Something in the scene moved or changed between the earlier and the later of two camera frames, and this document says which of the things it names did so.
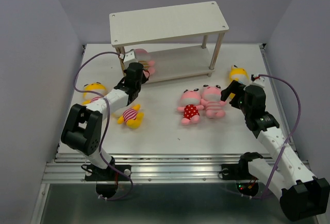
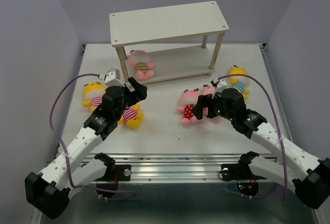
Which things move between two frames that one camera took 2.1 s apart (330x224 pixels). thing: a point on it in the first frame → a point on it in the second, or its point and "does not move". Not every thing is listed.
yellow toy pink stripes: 89,97 does not move
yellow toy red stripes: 130,116 does not move
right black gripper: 234,86 → 204,100
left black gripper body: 143,80 → 128,100
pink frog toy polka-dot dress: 190,100 does not move
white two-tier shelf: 182,41 does not move
